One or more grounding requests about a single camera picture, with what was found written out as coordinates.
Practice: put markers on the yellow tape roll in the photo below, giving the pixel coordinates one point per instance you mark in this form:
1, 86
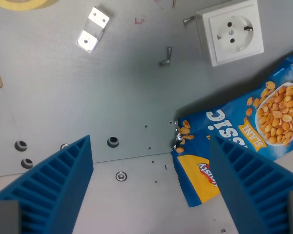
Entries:
24, 3

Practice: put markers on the blue peanut snack bag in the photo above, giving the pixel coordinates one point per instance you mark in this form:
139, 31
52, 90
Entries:
256, 131

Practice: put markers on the bent metal bracket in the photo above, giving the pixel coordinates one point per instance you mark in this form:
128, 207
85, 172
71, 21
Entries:
93, 30

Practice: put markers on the white wall power socket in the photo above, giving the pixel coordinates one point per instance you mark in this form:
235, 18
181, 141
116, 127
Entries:
232, 31

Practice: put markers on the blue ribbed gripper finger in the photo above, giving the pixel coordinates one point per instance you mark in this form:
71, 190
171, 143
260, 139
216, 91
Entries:
249, 185
51, 185

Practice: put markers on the small metal screw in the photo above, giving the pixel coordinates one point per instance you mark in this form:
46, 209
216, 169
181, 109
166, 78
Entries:
169, 53
188, 20
164, 63

